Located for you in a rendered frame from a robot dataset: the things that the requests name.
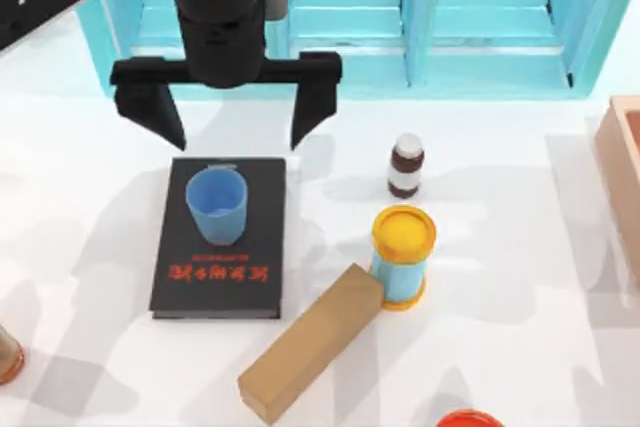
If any pale grey rounded box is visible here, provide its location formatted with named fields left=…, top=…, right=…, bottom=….
left=257, top=0, right=290, bottom=21

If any light blue rack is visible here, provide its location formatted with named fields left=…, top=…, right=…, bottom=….
left=74, top=0, right=637, bottom=102

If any brown and white bottle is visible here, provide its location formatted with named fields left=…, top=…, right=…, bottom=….
left=386, top=132, right=427, bottom=199

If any blue cup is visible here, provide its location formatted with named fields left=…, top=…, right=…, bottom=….
left=185, top=165, right=249, bottom=247

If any yellow and blue can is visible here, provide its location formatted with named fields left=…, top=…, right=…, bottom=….
left=369, top=203, right=438, bottom=311

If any black book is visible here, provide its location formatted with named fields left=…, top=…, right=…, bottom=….
left=149, top=156, right=290, bottom=321

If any brown wooden block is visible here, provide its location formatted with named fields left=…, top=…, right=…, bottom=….
left=236, top=262, right=384, bottom=421

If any orange cup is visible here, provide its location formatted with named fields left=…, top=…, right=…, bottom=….
left=0, top=323, right=26, bottom=383

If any salmon-coloured box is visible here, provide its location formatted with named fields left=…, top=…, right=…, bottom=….
left=593, top=93, right=640, bottom=249

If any red round lid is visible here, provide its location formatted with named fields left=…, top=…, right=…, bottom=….
left=432, top=408, right=504, bottom=427

